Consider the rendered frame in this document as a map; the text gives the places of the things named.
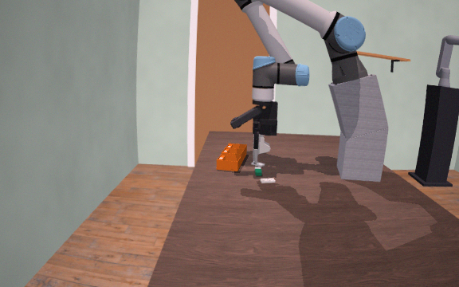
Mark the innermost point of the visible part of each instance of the orange rack of bins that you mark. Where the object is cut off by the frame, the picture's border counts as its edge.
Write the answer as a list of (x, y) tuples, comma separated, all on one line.
[(232, 157)]

